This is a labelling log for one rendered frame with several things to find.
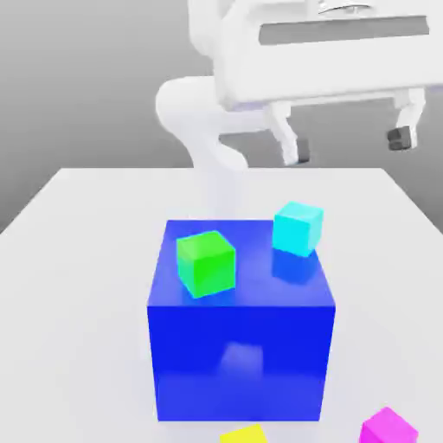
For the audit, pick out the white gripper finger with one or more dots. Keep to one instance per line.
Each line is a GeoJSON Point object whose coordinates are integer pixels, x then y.
{"type": "Point", "coordinates": [403, 133]}
{"type": "Point", "coordinates": [288, 138]}

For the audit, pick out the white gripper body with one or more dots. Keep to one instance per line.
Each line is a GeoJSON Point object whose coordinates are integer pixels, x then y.
{"type": "Point", "coordinates": [311, 69]}

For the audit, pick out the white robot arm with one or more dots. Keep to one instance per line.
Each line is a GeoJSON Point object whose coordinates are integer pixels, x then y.
{"type": "Point", "coordinates": [204, 114]}

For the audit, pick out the small cyan cube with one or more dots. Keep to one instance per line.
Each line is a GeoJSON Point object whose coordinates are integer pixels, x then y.
{"type": "Point", "coordinates": [294, 230]}

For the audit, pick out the small green cube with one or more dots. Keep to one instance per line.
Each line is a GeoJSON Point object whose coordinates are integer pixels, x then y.
{"type": "Point", "coordinates": [207, 266]}

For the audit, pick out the small magenta cube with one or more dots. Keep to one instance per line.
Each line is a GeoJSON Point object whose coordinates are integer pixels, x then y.
{"type": "Point", "coordinates": [387, 427]}

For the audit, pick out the small yellow cube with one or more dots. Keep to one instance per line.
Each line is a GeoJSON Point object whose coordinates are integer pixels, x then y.
{"type": "Point", "coordinates": [244, 435]}

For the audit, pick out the large blue box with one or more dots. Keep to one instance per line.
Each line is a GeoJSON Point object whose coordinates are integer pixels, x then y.
{"type": "Point", "coordinates": [242, 346]}

